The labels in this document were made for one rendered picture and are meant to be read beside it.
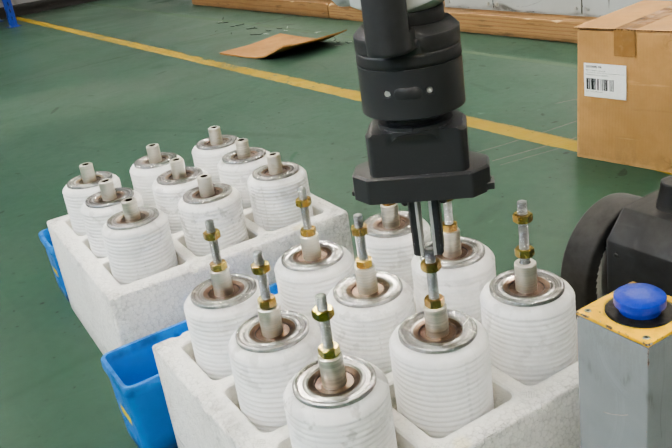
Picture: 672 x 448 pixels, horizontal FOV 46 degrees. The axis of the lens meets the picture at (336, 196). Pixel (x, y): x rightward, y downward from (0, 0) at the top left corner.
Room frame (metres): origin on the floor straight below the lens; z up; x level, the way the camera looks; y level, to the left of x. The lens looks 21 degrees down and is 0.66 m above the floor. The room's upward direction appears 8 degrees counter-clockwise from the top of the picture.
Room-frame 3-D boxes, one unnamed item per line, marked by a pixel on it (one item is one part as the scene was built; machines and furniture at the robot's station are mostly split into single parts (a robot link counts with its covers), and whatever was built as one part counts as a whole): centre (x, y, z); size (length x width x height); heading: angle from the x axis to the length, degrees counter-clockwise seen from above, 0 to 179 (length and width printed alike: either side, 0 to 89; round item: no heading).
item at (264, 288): (0.70, 0.08, 0.30); 0.01 x 0.01 x 0.08
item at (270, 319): (0.70, 0.08, 0.26); 0.02 x 0.02 x 0.03
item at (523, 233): (0.72, -0.18, 0.31); 0.01 x 0.01 x 0.08
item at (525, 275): (0.72, -0.18, 0.26); 0.02 x 0.02 x 0.03
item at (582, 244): (1.01, -0.39, 0.10); 0.20 x 0.05 x 0.20; 121
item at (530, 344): (0.72, -0.18, 0.16); 0.10 x 0.10 x 0.18
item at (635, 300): (0.55, -0.23, 0.32); 0.04 x 0.04 x 0.02
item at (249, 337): (0.70, 0.08, 0.25); 0.08 x 0.08 x 0.01
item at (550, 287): (0.72, -0.18, 0.25); 0.08 x 0.08 x 0.01
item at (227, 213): (1.13, 0.19, 0.16); 0.10 x 0.10 x 0.18
